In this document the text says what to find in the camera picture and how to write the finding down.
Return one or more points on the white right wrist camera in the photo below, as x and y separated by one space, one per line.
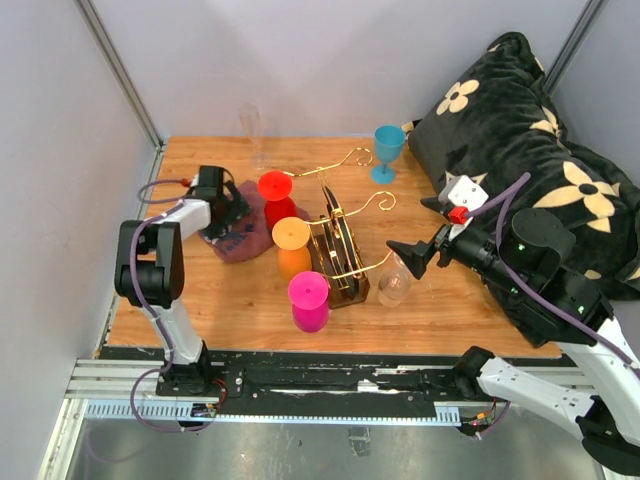
462 191

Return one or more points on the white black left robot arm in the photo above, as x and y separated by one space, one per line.
150 272

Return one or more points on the blue wine glass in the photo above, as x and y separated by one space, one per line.
388 145

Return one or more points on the gold wire glass rack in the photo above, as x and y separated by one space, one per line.
335 253

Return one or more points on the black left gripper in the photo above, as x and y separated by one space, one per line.
214 231

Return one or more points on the clear round wine glass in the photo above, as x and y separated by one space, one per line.
394 284

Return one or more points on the orange wine glass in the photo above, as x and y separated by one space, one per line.
291 236

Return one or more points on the clear champagne flute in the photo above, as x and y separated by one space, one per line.
251 123

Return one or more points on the red wine glass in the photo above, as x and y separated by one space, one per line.
275 187

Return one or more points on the black floral blanket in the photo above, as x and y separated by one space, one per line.
498 125

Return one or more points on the maroon printed t-shirt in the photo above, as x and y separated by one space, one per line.
250 236

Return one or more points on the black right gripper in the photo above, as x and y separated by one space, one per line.
415 254

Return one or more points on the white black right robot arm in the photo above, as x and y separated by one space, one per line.
525 259

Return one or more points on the pink wine glass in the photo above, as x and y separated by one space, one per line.
308 293

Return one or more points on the aluminium frame rail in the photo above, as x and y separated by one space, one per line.
102 38

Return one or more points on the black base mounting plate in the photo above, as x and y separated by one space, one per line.
306 385

